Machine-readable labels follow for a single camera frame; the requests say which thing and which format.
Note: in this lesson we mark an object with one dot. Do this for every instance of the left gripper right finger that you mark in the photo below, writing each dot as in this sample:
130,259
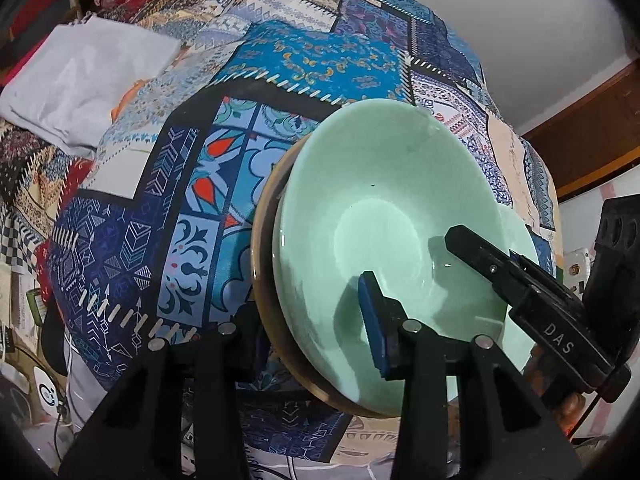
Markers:
505,430

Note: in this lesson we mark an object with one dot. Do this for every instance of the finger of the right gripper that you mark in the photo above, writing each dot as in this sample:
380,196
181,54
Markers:
498,269
535,276

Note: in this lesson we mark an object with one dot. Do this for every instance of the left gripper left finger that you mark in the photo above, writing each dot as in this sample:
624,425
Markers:
135,432

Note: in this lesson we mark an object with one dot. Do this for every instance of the white plate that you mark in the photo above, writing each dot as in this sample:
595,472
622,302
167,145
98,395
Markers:
512,235

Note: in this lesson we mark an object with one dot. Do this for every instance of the right hand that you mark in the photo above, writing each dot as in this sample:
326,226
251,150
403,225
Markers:
568,414

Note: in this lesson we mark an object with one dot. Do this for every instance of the white sticker-covered appliance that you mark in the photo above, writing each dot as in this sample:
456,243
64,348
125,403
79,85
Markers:
577,267

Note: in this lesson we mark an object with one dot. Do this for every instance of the brown wooden door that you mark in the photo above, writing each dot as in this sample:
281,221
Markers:
595,139

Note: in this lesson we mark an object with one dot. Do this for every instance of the patchwork patterned bedspread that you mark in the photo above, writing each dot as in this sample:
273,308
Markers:
149,237

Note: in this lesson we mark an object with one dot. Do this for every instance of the white folded cloth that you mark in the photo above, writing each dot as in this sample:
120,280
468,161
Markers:
66,91

